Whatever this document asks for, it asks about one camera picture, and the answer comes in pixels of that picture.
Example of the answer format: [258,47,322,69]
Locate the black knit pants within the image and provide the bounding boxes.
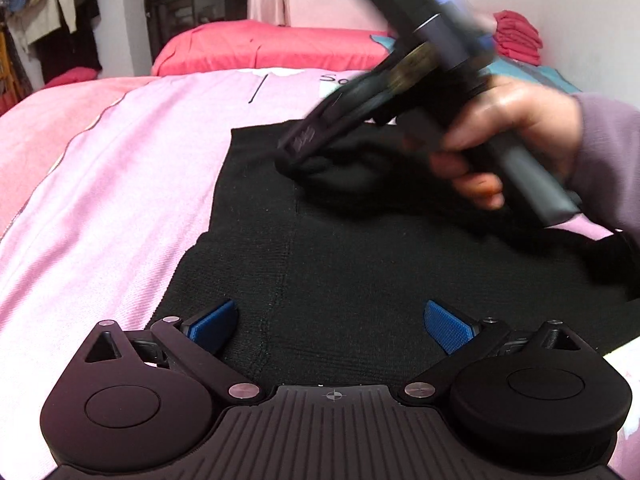
[156,125,639,387]

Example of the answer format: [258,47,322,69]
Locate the purple sleeve forearm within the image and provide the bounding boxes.
[568,93,639,242]

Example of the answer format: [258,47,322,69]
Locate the right hand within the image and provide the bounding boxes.
[427,76,582,210]

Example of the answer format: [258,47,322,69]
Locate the folded red clothes stack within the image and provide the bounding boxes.
[494,10,544,66]

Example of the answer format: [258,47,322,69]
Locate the pink bed sheet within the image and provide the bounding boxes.
[1,70,639,479]

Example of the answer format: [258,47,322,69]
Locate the red bed cover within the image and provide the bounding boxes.
[151,20,387,77]

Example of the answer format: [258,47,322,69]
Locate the red cloth pile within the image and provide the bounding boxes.
[43,67,99,89]

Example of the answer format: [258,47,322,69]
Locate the hanging dark clothes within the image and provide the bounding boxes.
[0,0,104,86]

